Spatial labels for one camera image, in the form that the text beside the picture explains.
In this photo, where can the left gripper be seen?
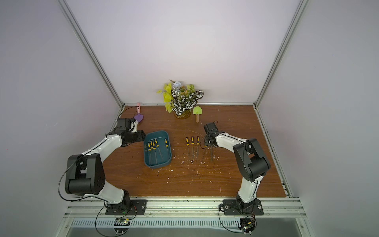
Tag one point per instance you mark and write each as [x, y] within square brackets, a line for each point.
[141, 136]

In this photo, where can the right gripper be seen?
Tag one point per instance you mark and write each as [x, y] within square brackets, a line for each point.
[209, 140]

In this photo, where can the teal plastic storage box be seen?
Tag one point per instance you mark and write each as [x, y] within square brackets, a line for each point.
[157, 150]

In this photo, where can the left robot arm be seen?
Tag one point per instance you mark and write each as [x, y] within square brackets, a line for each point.
[85, 175]

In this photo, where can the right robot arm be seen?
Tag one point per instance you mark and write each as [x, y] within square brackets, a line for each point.
[251, 160]

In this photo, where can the potted artificial plant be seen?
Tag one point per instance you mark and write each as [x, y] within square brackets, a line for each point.
[180, 99]

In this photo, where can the left controller board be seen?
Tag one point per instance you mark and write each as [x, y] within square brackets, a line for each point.
[121, 226]

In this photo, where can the controller board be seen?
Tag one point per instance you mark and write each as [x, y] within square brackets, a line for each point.
[248, 225]
[121, 226]

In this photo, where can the right controller board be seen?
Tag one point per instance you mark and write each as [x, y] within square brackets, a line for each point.
[248, 225]

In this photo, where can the green trowel wooden handle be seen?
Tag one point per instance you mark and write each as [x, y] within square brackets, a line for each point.
[197, 111]

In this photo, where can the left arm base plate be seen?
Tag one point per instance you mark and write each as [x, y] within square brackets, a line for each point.
[130, 207]

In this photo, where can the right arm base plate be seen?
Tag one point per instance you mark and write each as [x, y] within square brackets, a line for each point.
[237, 207]

